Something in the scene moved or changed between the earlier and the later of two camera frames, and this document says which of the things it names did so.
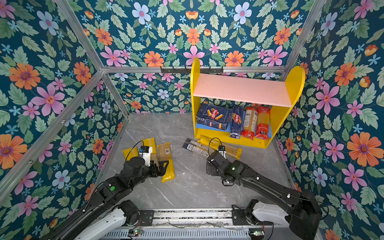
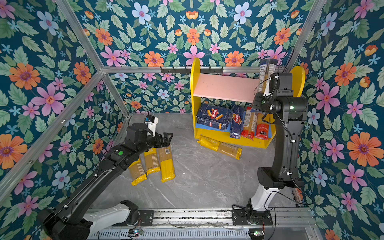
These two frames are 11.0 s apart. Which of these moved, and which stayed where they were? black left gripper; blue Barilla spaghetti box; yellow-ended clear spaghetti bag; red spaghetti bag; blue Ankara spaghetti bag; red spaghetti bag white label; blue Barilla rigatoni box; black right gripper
Moved: black right gripper; black left gripper; blue Ankara spaghetti bag
Stayed: red spaghetti bag white label; blue Barilla spaghetti box; yellow-ended clear spaghetti bag; red spaghetti bag; blue Barilla rigatoni box
